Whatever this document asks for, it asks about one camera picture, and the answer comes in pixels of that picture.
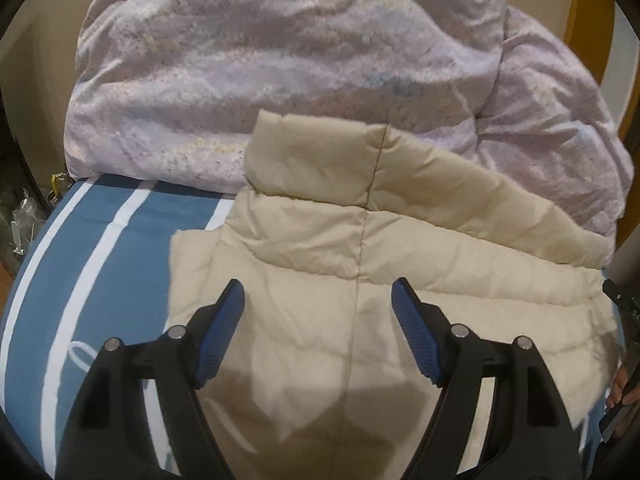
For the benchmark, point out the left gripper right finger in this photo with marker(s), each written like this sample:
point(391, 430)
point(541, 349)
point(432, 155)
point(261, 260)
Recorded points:
point(528, 436)

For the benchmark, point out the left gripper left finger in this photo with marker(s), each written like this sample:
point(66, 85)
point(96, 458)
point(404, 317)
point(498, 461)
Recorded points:
point(137, 415)

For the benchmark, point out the beige quilted down jacket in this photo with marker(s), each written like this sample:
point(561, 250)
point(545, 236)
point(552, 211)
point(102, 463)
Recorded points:
point(318, 381)

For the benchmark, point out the blue white striped bed sheet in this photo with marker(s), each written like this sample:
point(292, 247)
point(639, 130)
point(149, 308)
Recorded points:
point(99, 268)

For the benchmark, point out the lilac floral duvet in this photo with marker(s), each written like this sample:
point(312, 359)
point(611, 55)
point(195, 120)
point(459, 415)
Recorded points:
point(170, 90)

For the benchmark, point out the wooden door frame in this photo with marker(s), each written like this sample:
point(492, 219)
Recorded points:
point(589, 33)

